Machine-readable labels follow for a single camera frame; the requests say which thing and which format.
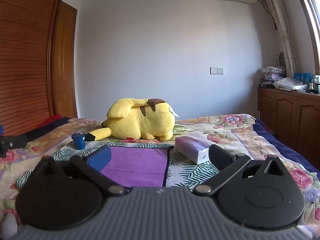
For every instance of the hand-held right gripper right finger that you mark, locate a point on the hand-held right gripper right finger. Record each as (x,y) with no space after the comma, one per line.
(220,155)

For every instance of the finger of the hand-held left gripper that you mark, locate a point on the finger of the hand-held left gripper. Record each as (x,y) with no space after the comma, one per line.
(13,141)

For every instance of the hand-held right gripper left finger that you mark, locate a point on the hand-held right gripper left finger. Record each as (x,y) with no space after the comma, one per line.
(100,158)

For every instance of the purple towel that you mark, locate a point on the purple towel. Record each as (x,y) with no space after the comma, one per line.
(140,165)

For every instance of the small blue jar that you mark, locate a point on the small blue jar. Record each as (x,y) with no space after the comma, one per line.
(78,141)

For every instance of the purple white tissue pack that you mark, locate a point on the purple white tissue pack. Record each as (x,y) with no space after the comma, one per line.
(192,147)

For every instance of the leaf print white cloth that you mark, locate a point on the leaf print white cloth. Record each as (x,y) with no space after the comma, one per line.
(190,172)

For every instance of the dark cloth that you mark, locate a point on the dark cloth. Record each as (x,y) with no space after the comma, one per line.
(47,128)

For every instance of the red cloth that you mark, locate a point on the red cloth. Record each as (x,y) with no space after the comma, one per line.
(51,120)

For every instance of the yellow plush toy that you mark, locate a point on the yellow plush toy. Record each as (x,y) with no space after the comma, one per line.
(140,120)

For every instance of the navy blue blanket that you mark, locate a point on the navy blue blanket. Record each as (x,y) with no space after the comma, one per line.
(287,152)

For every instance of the wooden cabinet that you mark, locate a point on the wooden cabinet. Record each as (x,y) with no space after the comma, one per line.
(287,117)

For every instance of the wooden louvered wardrobe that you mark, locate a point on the wooden louvered wardrobe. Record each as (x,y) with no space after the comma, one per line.
(25,55)

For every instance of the pile of folded cloths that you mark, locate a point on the pile of folded cloths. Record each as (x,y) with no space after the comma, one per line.
(271,76)

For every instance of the wooden door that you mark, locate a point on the wooden door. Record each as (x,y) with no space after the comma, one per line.
(65,60)

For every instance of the white plastic bag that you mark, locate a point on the white plastic bag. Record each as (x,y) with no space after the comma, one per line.
(290,83)

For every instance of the blue box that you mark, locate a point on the blue box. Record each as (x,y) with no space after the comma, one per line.
(302,78)

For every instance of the hand fan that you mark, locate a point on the hand fan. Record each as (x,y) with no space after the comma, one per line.
(282,60)

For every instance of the small bottles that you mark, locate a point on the small bottles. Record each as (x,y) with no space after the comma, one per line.
(315,85)

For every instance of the patterned beige curtain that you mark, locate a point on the patterned beige curtain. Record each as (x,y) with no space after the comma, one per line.
(281,20)

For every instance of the white wall socket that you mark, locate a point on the white wall socket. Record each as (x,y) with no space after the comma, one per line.
(216,70)

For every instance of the wooden window frame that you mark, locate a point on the wooden window frame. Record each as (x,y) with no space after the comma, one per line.
(310,22)

